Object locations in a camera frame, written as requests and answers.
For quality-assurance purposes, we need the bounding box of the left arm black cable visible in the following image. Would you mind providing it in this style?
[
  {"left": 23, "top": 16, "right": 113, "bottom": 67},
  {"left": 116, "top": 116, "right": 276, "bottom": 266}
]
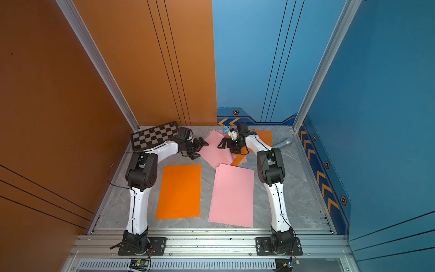
[{"left": 107, "top": 151, "right": 137, "bottom": 191}]

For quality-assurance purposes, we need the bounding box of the right small circuit board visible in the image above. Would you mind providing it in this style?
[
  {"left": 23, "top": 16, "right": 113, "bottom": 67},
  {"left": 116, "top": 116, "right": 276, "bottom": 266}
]
[{"left": 274, "top": 258, "right": 300, "bottom": 272}]

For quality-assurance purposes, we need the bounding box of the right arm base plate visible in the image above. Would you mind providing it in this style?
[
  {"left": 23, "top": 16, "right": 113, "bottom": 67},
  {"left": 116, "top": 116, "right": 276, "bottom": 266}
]
[{"left": 255, "top": 237, "right": 304, "bottom": 256}]

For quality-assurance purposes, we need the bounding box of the orange paper front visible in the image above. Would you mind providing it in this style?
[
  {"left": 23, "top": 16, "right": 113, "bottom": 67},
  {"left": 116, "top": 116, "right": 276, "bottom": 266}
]
[{"left": 156, "top": 164, "right": 201, "bottom": 220}]

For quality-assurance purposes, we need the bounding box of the black white chessboard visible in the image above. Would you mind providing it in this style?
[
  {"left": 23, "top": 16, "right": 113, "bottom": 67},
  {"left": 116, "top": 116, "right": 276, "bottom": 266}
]
[{"left": 131, "top": 121, "right": 179, "bottom": 151}]

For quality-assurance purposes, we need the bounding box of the small blue toy box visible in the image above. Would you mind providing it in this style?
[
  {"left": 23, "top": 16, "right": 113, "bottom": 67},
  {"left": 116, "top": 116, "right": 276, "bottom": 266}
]
[{"left": 223, "top": 126, "right": 231, "bottom": 134}]

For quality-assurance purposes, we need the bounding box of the pink paper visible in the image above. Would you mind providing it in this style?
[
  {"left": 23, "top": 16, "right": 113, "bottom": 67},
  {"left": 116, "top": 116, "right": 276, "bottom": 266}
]
[
  {"left": 208, "top": 164, "right": 254, "bottom": 228},
  {"left": 210, "top": 130, "right": 247, "bottom": 166},
  {"left": 199, "top": 130, "right": 233, "bottom": 169}
]

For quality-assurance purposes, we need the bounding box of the grey metal cylinder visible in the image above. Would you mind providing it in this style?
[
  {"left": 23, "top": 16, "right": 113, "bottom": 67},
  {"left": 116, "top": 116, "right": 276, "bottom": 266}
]
[{"left": 273, "top": 138, "right": 292, "bottom": 148}]

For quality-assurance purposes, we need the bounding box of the green circuit board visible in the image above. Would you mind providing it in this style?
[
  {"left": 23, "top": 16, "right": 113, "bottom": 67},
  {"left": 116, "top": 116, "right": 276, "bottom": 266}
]
[{"left": 129, "top": 259, "right": 151, "bottom": 272}]

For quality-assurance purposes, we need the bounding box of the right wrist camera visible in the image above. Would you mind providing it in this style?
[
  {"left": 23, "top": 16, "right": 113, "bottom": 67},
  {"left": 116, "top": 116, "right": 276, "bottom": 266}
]
[{"left": 228, "top": 129, "right": 239, "bottom": 141}]

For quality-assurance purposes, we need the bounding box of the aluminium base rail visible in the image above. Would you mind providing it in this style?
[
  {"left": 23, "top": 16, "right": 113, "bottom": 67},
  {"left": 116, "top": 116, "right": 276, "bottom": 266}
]
[{"left": 68, "top": 228, "right": 353, "bottom": 258}]

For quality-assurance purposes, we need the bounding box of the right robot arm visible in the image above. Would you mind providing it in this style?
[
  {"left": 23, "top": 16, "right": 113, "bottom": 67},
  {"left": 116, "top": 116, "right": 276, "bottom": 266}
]
[{"left": 217, "top": 123, "right": 297, "bottom": 255}]

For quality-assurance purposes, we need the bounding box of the orange paper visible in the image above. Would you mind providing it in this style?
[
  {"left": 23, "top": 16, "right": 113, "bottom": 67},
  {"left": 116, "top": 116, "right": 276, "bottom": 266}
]
[
  {"left": 231, "top": 123, "right": 272, "bottom": 157},
  {"left": 156, "top": 164, "right": 201, "bottom": 220}
]

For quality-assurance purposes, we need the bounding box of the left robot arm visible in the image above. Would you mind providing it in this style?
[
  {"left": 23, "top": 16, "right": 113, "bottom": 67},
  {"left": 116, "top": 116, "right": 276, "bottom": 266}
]
[{"left": 115, "top": 127, "right": 209, "bottom": 256}]

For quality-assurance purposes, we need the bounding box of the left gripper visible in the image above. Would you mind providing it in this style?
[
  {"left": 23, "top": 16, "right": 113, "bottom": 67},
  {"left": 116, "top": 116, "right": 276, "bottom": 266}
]
[{"left": 184, "top": 136, "right": 210, "bottom": 159}]

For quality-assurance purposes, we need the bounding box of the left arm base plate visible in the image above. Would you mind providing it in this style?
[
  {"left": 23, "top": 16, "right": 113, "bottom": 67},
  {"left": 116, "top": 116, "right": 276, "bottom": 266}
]
[{"left": 118, "top": 237, "right": 167, "bottom": 257}]

